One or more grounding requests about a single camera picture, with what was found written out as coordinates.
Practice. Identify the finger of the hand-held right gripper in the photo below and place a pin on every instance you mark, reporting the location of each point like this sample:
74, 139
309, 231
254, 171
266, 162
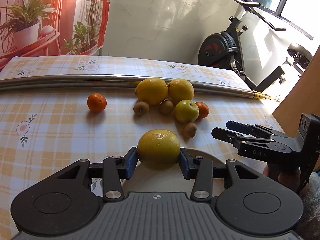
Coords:
225, 135
240, 125

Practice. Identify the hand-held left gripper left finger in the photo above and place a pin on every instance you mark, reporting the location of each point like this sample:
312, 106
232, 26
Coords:
131, 162

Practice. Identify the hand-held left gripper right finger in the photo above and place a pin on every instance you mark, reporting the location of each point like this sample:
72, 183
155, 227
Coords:
183, 165

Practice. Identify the white plate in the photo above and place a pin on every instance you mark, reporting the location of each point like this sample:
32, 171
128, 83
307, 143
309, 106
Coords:
160, 181

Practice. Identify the yellow lemon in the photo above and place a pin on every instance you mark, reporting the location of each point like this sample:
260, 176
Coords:
158, 149
181, 90
152, 91

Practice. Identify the orange tangerine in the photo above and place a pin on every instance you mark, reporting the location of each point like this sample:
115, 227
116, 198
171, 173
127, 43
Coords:
203, 110
96, 102

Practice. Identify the brown kiwi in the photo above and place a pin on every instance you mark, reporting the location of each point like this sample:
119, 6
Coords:
190, 130
141, 108
166, 107

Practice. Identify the green apple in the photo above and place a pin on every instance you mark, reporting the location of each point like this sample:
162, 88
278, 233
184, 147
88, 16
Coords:
186, 111

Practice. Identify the person's right hand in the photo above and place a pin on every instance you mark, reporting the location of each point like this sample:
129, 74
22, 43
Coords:
285, 181

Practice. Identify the wooden board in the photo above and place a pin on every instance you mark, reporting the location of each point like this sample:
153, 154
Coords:
300, 92

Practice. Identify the checked floral tablecloth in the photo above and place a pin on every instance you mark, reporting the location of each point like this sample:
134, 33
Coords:
62, 135

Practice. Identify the black exercise bike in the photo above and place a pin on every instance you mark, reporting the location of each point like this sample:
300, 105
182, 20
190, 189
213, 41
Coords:
220, 47

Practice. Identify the long metal pole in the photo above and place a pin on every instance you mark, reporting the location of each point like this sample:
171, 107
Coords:
75, 80

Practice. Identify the window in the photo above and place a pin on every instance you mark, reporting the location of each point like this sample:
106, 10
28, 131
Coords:
300, 10

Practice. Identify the printed wall tapestry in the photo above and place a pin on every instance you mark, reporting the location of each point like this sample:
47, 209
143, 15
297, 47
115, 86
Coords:
50, 5

